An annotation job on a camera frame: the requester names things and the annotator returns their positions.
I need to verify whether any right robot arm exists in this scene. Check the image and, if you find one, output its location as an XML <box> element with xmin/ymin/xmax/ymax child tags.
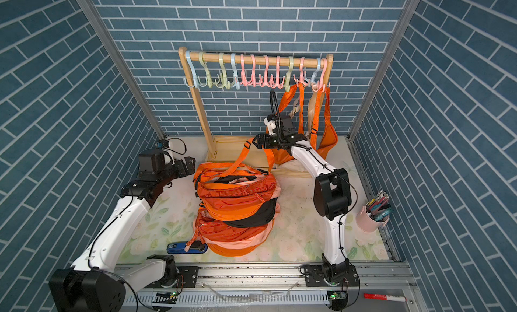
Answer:
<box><xmin>251</xmin><ymin>91</ymin><xmax>360</xmax><ymax>286</ymax></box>

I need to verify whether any large pink sling bag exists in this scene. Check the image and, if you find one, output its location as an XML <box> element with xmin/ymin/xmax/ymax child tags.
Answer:
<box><xmin>206</xmin><ymin>231</ymin><xmax>269</xmax><ymax>250</ymax></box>

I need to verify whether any green hook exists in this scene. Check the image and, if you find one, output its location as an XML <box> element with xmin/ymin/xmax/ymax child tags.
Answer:
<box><xmin>216</xmin><ymin>53</ymin><xmax>231</xmax><ymax>89</ymax></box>
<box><xmin>199</xmin><ymin>52</ymin><xmax>217</xmax><ymax>88</ymax></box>

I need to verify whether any dark red-orange bag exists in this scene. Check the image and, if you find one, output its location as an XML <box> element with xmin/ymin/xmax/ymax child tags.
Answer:
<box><xmin>187</xmin><ymin>208</ymin><xmax>275</xmax><ymax>246</ymax></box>

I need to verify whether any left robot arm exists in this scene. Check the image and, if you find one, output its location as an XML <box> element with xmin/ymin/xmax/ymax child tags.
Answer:
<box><xmin>48</xmin><ymin>140</ymin><xmax>195</xmax><ymax>311</ymax></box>

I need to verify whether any red white marker pen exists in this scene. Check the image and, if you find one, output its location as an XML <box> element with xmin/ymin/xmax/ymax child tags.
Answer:
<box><xmin>364</xmin><ymin>293</ymin><xmax>407</xmax><ymax>302</ymax></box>

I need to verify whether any blue black stapler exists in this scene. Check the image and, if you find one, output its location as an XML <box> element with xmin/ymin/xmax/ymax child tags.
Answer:
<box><xmin>166</xmin><ymin>241</ymin><xmax>207</xmax><ymax>255</ymax></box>

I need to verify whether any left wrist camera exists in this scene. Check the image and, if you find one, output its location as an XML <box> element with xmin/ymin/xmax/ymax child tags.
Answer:
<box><xmin>156</xmin><ymin>139</ymin><xmax>174</xmax><ymax>165</ymax></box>

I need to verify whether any wooden hanging rack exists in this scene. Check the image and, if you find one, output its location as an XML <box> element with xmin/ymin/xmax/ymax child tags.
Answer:
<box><xmin>179</xmin><ymin>47</ymin><xmax>334</xmax><ymax>162</ymax></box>

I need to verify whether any pink pen cup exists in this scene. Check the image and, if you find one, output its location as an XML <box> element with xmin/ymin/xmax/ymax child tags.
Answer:
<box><xmin>356</xmin><ymin>190</ymin><xmax>394</xmax><ymax>233</ymax></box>

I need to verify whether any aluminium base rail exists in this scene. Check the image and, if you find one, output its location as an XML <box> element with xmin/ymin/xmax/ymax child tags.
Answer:
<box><xmin>109</xmin><ymin>259</ymin><xmax>427</xmax><ymax>311</ymax></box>

